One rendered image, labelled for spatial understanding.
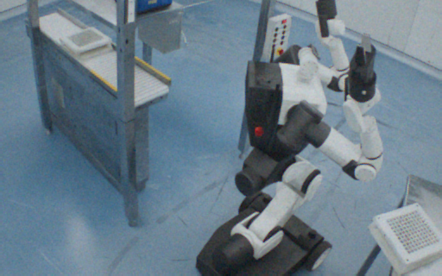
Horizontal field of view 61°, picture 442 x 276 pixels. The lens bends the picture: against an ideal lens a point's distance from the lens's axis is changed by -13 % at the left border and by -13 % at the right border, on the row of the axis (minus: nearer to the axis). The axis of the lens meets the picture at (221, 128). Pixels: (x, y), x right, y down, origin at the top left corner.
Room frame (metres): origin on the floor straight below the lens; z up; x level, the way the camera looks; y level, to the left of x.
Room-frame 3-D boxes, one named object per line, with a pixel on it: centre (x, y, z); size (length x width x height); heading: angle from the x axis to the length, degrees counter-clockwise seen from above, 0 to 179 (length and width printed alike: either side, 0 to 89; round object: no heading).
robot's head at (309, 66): (1.37, -0.28, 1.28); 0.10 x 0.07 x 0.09; 2
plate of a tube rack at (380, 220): (0.95, -0.77, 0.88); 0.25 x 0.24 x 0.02; 113
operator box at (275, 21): (2.30, -0.25, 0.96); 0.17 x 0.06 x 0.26; 140
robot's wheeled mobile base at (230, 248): (1.40, -0.28, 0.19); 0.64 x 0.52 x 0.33; 138
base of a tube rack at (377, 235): (0.95, -0.77, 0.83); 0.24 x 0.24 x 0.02; 23
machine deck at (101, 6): (1.89, 0.61, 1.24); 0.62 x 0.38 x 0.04; 50
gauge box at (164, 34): (1.87, 0.36, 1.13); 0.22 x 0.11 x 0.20; 50
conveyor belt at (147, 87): (2.14, 0.89, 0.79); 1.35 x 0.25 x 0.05; 50
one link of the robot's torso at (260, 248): (1.38, -0.26, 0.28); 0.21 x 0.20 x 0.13; 138
